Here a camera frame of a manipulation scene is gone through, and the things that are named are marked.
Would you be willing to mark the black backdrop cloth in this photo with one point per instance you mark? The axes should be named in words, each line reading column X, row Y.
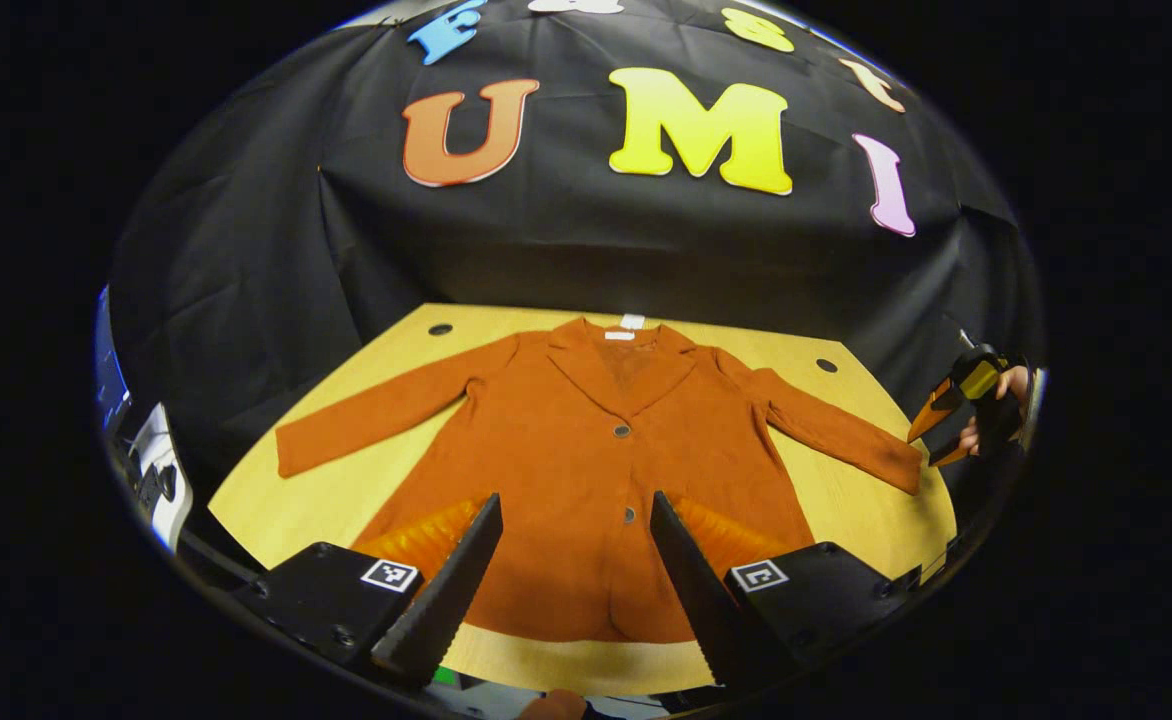
column 566, row 240

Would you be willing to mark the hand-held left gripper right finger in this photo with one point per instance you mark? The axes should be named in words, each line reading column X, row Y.
column 696, row 590

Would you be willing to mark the white side desk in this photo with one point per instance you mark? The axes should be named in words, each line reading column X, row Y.
column 153, row 430

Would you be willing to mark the black computer mouse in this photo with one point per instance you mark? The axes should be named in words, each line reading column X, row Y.
column 165, row 484

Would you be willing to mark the computer monitor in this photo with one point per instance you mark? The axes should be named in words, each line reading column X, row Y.
column 109, row 360

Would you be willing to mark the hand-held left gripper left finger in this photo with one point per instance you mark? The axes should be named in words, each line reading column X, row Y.
column 446, row 590

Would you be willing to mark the orange button jacket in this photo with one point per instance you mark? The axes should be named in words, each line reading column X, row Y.
column 566, row 480

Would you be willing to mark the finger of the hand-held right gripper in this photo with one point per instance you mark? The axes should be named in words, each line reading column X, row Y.
column 934, row 410
column 951, row 452

